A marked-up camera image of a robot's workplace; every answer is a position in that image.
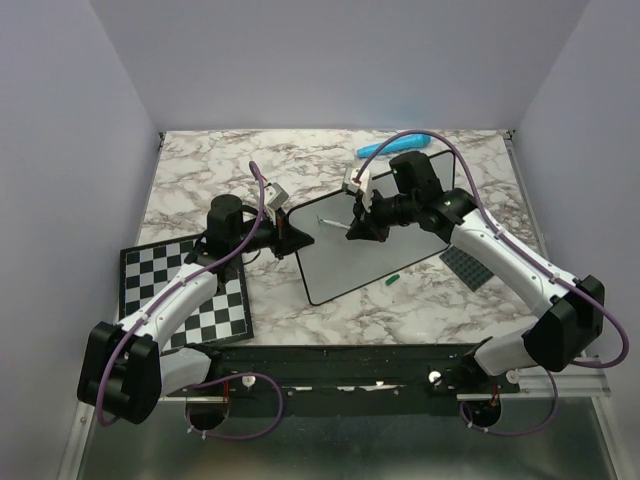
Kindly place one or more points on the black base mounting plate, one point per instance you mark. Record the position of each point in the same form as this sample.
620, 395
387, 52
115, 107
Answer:
349, 380

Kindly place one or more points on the grey lego baseplate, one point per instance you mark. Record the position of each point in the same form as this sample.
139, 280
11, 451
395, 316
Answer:
470, 271

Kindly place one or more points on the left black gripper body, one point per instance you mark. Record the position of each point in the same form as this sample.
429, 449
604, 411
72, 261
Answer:
266, 235

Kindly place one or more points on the black framed whiteboard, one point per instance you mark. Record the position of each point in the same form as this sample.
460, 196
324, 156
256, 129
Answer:
334, 266

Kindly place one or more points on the aluminium extrusion rail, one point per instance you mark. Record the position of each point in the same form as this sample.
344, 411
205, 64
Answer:
573, 382

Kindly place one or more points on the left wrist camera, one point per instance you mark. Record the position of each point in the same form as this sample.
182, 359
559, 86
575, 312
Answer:
275, 196

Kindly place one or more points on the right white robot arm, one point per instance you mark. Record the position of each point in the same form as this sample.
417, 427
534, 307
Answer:
566, 308

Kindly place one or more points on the green whiteboard marker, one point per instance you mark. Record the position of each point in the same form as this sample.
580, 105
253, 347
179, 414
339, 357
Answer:
333, 223

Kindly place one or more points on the green marker cap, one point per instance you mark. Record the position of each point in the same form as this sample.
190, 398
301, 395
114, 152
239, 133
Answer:
392, 279

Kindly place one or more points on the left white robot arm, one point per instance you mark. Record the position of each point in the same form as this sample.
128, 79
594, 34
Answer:
121, 372

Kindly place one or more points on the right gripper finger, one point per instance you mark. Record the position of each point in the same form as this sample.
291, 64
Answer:
363, 212
367, 231

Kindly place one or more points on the blue toy microphone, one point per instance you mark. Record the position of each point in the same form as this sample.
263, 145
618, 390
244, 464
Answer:
409, 142

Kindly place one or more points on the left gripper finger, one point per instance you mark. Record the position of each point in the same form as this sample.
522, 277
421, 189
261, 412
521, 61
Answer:
284, 228
291, 244

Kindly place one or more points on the black white checkerboard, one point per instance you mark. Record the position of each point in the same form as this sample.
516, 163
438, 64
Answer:
144, 270

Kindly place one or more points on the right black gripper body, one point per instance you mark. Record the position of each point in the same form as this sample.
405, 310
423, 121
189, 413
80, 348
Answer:
397, 210

